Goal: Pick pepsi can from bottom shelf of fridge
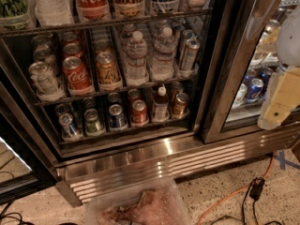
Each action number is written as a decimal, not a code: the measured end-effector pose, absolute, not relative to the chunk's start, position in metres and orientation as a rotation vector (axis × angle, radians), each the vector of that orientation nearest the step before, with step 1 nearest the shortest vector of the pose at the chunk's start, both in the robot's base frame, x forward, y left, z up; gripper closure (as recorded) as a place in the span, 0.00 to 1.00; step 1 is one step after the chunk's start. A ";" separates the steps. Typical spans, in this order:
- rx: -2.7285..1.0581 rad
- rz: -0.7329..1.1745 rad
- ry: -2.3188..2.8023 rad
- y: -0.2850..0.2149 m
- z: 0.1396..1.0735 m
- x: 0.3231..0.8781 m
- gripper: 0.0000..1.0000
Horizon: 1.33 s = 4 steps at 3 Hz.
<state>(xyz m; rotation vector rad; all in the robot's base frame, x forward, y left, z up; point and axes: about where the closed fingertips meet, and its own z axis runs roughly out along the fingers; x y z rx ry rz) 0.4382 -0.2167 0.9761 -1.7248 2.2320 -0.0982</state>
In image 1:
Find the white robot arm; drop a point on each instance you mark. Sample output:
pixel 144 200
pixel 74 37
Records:
pixel 288 41

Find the pepsi can behind door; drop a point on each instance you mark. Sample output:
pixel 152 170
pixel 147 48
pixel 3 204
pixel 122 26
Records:
pixel 255 87

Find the right fridge glass door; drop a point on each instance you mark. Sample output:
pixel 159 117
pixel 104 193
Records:
pixel 239 33

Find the copper brown soda can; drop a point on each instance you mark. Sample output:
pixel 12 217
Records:
pixel 180 106

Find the slim silver energy can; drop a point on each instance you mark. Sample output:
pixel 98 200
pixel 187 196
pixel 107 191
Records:
pixel 188 56

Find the red soda can front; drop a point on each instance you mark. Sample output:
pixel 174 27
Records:
pixel 139 115

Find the blue pepsi can front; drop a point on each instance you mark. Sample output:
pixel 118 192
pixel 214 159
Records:
pixel 117 118

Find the blue pepsi can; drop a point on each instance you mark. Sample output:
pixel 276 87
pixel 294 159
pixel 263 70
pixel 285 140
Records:
pixel 117 118
pixel 70 129

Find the orange soda can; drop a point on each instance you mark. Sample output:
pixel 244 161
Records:
pixel 108 76

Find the stainless steel glass-door fridge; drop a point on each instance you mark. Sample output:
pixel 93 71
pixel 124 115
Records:
pixel 34 155

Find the green soda can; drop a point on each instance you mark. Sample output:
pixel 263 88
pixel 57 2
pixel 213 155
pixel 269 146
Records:
pixel 93 125

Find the red coca-cola can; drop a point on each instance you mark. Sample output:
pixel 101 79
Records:
pixel 78 79

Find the blue pepsi can left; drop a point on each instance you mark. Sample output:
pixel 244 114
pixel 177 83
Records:
pixel 70 129

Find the silver white soda can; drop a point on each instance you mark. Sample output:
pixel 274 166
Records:
pixel 49 87

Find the black power adapter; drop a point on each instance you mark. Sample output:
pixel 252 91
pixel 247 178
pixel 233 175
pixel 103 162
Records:
pixel 256 188

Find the clear water bottle right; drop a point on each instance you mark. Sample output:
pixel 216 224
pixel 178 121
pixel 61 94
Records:
pixel 163 56

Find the clear water bottle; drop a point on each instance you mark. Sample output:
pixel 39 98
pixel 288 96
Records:
pixel 136 53
pixel 163 56

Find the brown juice bottle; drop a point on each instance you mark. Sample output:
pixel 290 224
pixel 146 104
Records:
pixel 160 105

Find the clear water bottle left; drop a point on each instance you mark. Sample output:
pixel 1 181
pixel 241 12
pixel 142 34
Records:
pixel 136 53

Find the clear plastic bin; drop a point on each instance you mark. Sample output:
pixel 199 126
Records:
pixel 156 202

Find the large coca-cola bottle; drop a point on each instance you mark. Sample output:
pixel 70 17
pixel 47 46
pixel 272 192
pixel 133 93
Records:
pixel 92 10

